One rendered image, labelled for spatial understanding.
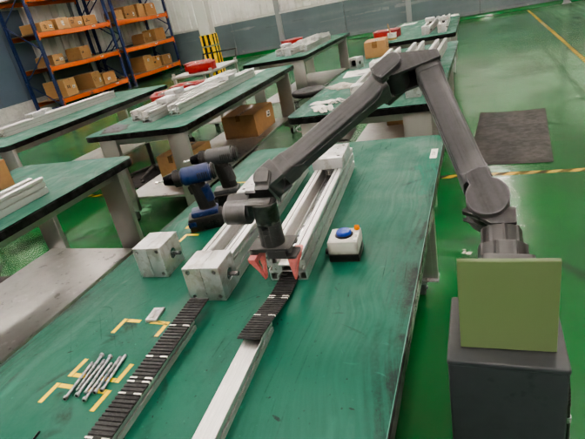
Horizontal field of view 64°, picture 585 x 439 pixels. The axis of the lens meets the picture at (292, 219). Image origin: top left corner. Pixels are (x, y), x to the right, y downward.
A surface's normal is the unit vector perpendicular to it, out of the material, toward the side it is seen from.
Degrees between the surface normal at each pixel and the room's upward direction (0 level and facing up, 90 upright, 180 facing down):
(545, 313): 90
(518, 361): 0
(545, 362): 0
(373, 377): 0
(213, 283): 90
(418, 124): 90
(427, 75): 53
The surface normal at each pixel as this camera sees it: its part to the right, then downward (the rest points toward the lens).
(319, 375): -0.18, -0.89
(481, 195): -0.35, -0.36
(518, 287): -0.30, 0.45
